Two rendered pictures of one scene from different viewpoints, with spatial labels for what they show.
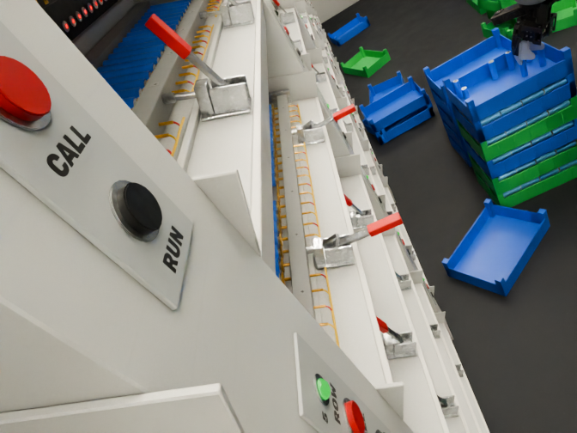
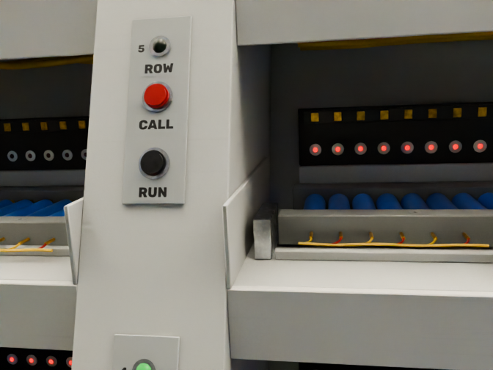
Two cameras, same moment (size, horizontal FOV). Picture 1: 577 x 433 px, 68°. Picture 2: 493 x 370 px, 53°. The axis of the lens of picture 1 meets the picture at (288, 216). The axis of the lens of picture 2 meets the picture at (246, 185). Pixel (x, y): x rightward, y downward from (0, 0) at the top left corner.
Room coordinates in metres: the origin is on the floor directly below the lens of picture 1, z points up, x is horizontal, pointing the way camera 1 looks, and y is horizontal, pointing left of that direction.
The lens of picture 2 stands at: (0.79, -0.50, 0.92)
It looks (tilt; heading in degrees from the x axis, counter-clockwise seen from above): 9 degrees up; 81
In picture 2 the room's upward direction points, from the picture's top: 1 degrees clockwise
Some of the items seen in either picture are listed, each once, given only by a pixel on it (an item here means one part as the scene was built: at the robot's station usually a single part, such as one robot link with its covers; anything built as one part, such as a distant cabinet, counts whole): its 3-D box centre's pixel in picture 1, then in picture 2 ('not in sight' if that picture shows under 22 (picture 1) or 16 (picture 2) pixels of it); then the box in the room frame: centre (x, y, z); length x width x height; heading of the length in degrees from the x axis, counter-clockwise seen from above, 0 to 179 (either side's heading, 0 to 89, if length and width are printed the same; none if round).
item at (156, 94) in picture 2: not in sight; (158, 97); (0.78, -0.19, 1.02); 0.02 x 0.01 x 0.02; 161
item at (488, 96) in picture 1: (503, 76); not in sight; (1.07, -0.80, 0.44); 0.30 x 0.20 x 0.08; 73
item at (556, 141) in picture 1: (518, 135); not in sight; (1.07, -0.80, 0.20); 0.30 x 0.20 x 0.08; 73
